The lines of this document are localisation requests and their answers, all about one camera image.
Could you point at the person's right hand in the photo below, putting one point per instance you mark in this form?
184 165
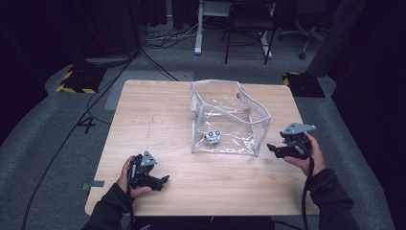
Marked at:
314 156

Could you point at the person's left hand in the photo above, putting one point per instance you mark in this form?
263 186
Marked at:
125 183

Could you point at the office chair wheeled base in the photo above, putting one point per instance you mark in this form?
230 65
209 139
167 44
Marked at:
306 35

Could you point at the person's dark clothing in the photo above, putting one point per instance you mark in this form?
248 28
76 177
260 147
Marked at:
204 223

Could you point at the white desk frame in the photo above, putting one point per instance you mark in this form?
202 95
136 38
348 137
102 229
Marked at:
199 35

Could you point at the black metal chair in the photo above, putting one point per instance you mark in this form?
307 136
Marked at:
250 22

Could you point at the white toy car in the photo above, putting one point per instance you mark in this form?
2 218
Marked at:
213 137

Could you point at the grey curtain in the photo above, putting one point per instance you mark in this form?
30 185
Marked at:
335 38

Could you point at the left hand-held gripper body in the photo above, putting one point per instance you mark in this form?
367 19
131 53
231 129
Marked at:
143 171

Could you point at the clear plastic bag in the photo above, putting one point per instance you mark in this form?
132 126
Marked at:
228 124

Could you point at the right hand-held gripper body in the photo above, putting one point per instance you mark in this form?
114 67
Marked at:
297 143

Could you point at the grey tape piece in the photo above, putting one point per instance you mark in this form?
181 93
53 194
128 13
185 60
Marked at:
94 184

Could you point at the grey floor plate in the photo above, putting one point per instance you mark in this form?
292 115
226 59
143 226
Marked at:
119 92

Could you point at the black yellow striped base plate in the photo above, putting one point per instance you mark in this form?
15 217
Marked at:
304 84
81 80

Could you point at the dark stand with grey base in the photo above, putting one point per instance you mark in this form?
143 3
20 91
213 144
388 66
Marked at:
110 32

